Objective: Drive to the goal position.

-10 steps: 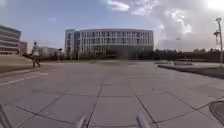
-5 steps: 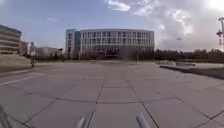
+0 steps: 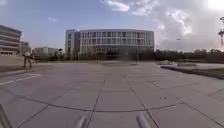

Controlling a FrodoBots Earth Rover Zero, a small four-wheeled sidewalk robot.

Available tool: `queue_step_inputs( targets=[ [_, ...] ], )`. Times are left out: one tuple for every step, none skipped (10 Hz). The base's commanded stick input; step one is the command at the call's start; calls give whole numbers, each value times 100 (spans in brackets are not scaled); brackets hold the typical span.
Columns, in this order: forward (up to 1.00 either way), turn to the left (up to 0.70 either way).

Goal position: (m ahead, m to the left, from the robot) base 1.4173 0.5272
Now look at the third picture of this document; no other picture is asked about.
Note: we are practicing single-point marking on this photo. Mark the lamp pole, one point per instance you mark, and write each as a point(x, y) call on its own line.
point(137, 51)

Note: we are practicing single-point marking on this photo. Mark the dark raised planting bed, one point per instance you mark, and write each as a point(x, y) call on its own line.
point(200, 71)

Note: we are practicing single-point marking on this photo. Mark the large curved grey building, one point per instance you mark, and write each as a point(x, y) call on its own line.
point(113, 41)

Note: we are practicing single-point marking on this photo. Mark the row of dark trees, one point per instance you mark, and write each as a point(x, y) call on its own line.
point(190, 55)

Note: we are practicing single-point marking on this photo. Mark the person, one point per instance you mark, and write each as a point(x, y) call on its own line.
point(27, 59)

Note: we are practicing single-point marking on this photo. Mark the tiered grey building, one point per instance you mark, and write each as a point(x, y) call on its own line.
point(9, 40)

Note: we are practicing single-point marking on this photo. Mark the robot's own part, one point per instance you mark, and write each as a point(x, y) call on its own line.
point(142, 120)
point(81, 122)

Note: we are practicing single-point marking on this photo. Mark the low distant building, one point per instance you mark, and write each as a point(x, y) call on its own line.
point(45, 51)

